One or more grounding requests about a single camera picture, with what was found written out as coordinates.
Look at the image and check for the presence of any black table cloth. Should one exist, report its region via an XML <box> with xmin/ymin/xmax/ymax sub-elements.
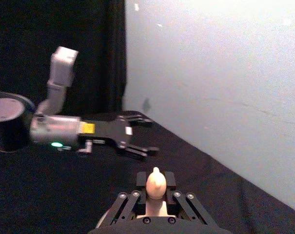
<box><xmin>0</xmin><ymin>110</ymin><xmax>295</xmax><ymax>234</ymax></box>

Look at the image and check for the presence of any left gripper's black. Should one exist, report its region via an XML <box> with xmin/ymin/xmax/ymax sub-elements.
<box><xmin>78</xmin><ymin>115</ymin><xmax>160</xmax><ymax>161</ymax></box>

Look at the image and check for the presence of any small white plastic piece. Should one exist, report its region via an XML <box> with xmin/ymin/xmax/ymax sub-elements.
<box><xmin>144</xmin><ymin>167</ymin><xmax>169</xmax><ymax>217</ymax></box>

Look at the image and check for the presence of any black hanging curtain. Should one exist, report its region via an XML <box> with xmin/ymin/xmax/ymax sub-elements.
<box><xmin>0</xmin><ymin>0</ymin><xmax>127</xmax><ymax>116</ymax></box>

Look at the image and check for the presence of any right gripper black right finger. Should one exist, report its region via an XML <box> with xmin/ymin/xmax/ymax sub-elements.
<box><xmin>163</xmin><ymin>171</ymin><xmax>217</xmax><ymax>226</ymax></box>

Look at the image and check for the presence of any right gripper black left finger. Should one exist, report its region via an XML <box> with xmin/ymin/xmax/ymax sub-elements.
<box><xmin>110</xmin><ymin>171</ymin><xmax>148</xmax><ymax>226</ymax></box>

